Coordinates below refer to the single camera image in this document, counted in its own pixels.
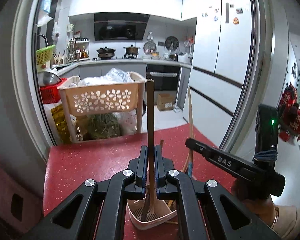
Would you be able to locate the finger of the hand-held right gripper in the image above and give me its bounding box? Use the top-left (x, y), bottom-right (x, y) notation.
top-left (185, 137), bottom-right (211, 159)

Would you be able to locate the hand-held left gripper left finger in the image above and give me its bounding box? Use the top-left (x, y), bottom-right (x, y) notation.
top-left (22, 145), bottom-right (148, 240)

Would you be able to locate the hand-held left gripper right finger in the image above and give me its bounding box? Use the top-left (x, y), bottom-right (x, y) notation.
top-left (154, 145), bottom-right (280, 240)

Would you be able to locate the beige plastic utensil holder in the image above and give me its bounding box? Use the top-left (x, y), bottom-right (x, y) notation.
top-left (126, 197), bottom-right (178, 230)

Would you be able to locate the plain brown wooden chopstick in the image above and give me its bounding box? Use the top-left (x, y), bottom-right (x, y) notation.
top-left (146, 79), bottom-right (157, 214)

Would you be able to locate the person's right forearm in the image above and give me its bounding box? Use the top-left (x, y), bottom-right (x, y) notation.
top-left (264, 201), bottom-right (300, 230)

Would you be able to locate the person's right hand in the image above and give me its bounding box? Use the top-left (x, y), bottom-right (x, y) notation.
top-left (231, 177), bottom-right (276, 216)

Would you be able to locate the white printed plastic bag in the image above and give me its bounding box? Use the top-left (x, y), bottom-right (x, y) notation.
top-left (120, 110), bottom-right (138, 135)

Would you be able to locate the bag of green vegetables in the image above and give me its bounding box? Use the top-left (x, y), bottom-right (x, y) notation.
top-left (86, 112), bottom-right (122, 140)

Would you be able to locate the open cardboard box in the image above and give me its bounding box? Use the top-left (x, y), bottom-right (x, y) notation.
top-left (157, 94), bottom-right (174, 111)

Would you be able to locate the black built-in oven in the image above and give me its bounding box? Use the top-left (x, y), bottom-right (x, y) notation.
top-left (145, 64), bottom-right (181, 92)

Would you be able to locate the red hanging decoration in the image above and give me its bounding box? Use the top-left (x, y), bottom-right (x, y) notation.
top-left (277, 82), bottom-right (300, 140)

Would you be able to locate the clear plastic bag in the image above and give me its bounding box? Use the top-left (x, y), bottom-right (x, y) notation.
top-left (106, 67), bottom-right (135, 83)

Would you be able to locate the yellow foil bag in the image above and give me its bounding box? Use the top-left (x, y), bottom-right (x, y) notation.
top-left (50, 104), bottom-right (72, 144)

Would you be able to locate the beige flower-cutout storage cart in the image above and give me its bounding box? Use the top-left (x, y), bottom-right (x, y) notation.
top-left (57, 71), bottom-right (148, 144)

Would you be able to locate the white refrigerator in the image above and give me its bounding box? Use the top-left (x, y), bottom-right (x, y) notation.
top-left (182, 0), bottom-right (253, 140)

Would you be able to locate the round multi-cup hanging pan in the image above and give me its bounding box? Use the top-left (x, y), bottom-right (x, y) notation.
top-left (164, 36), bottom-right (180, 50)

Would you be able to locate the dark cooking pot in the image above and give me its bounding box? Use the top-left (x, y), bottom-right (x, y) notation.
top-left (123, 44), bottom-right (140, 57)

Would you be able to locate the red plastic basket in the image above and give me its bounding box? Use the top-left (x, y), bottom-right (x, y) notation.
top-left (39, 78), bottom-right (67, 104)

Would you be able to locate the black wok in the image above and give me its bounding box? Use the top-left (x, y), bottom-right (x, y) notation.
top-left (96, 46), bottom-right (116, 60)

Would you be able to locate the metal bowl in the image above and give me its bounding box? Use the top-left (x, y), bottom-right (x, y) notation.
top-left (39, 70), bottom-right (62, 87)

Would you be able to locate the white spice rack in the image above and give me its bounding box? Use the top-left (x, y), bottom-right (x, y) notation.
top-left (66, 37), bottom-right (90, 63)

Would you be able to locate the black range hood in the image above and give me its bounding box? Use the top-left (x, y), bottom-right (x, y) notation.
top-left (94, 12), bottom-right (150, 41)

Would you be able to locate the pink plastic stool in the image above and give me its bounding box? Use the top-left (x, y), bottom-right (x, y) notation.
top-left (0, 159), bottom-right (44, 228)

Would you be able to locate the green plastic basket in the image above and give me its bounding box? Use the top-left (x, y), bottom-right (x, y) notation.
top-left (35, 44), bottom-right (56, 64)

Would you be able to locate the metal faucet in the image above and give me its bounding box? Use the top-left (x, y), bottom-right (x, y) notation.
top-left (36, 34), bottom-right (49, 48)

